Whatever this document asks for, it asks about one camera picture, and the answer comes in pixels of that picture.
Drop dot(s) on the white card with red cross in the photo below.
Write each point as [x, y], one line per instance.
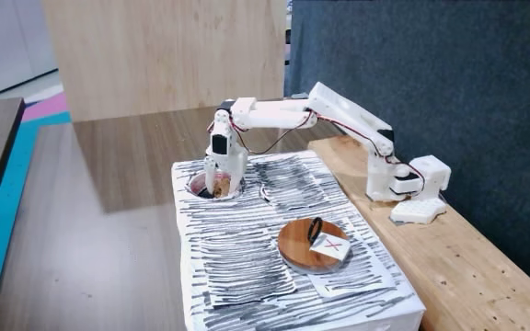
[331, 247]

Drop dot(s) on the brown debris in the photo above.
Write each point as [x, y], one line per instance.
[222, 187]

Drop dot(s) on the light wooden beam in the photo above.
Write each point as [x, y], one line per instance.
[453, 276]

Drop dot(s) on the grey partition foot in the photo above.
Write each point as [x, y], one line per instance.
[299, 96]

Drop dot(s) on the round wooden disc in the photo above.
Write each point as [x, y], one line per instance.
[295, 250]

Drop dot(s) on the scribbled white paper sheet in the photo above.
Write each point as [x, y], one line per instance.
[292, 181]
[366, 271]
[246, 271]

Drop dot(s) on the grey fabric partition panel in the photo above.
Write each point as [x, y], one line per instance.
[430, 55]

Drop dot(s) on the light wood board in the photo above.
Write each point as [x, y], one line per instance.
[164, 55]

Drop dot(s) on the white box with black scribbles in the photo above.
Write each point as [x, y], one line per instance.
[246, 280]

